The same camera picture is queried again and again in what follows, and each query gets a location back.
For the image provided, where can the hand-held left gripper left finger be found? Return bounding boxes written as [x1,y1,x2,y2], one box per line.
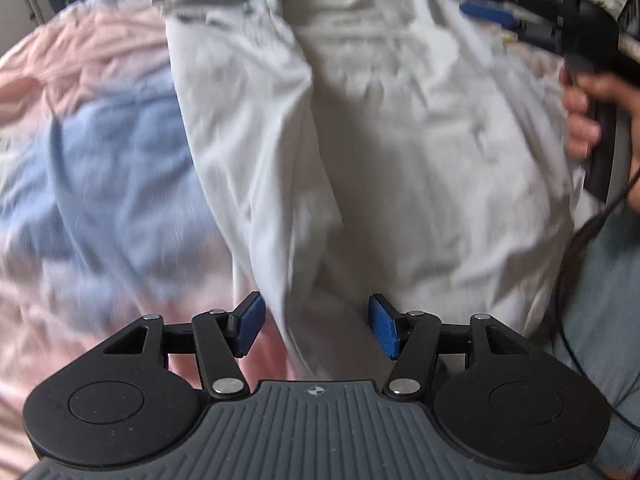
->
[102,291,266,401]

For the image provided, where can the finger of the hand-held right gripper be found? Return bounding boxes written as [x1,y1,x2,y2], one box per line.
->
[459,1,523,31]

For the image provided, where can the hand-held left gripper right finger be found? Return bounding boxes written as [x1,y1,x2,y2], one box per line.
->
[368,294,533,401]

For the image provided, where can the white t-shirt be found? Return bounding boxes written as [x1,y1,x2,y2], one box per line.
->
[155,0,577,386]

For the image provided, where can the person's right hand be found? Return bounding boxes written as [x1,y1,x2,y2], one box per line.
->
[559,67,640,177]

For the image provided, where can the pastel bed blanket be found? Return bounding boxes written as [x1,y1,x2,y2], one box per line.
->
[0,0,581,468]

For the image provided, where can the person's grey-blue trousers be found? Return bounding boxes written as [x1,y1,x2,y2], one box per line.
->
[547,200,640,480]

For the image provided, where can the black cable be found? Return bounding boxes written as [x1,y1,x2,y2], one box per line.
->
[554,167,640,432]

